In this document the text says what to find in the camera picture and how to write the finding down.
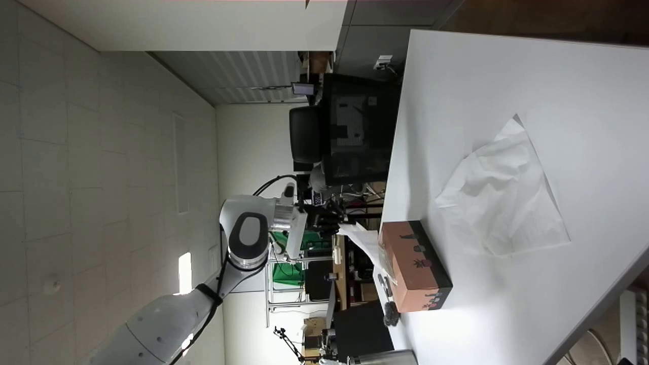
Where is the black computer monitor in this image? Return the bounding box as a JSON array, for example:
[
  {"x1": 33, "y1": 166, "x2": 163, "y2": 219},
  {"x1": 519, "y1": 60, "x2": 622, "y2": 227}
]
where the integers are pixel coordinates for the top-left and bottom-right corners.
[{"x1": 323, "y1": 74, "x2": 395, "y2": 184}]

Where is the white tissue sheet on table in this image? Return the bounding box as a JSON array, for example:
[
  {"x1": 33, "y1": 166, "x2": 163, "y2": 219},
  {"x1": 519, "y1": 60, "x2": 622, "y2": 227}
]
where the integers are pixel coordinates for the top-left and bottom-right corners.
[{"x1": 436, "y1": 117, "x2": 571, "y2": 257}]

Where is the black office chair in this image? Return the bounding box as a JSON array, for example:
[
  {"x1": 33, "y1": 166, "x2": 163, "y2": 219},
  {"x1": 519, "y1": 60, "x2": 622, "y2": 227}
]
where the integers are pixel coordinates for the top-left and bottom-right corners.
[{"x1": 291, "y1": 107, "x2": 323, "y2": 170}]

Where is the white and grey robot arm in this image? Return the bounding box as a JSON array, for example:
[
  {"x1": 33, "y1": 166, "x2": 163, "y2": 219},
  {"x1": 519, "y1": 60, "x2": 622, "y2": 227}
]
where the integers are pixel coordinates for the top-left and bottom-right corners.
[{"x1": 83, "y1": 196, "x2": 343, "y2": 365}]

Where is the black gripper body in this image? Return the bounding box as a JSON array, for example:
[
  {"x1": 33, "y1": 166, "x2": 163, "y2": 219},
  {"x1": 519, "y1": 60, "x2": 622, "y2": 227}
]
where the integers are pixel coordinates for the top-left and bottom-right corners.
[{"x1": 299, "y1": 204, "x2": 348, "y2": 237}]

